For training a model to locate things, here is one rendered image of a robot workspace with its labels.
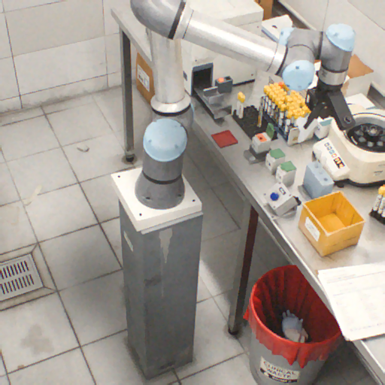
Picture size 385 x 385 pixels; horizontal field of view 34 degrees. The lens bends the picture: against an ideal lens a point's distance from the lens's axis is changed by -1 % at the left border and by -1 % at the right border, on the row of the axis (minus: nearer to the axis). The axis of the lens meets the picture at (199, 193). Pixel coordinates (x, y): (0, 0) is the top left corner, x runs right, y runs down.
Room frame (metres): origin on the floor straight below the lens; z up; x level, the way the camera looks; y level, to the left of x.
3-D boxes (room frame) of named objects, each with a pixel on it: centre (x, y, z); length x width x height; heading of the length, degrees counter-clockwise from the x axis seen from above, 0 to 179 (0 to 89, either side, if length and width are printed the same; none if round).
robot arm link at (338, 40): (1.45, -0.34, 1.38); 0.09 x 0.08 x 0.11; 84
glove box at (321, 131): (1.76, -0.48, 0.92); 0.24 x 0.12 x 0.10; 119
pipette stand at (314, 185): (1.40, -0.36, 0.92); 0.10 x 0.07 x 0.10; 24
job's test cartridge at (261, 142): (1.57, -0.19, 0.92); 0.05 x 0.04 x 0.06; 116
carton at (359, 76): (1.93, -0.41, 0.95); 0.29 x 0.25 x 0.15; 119
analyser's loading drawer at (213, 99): (1.83, -0.02, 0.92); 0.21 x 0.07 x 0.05; 29
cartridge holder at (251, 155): (1.57, -0.19, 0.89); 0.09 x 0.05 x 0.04; 116
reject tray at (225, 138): (1.64, -0.07, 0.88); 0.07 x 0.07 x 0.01; 29
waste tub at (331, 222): (1.24, -0.39, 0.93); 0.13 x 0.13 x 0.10; 28
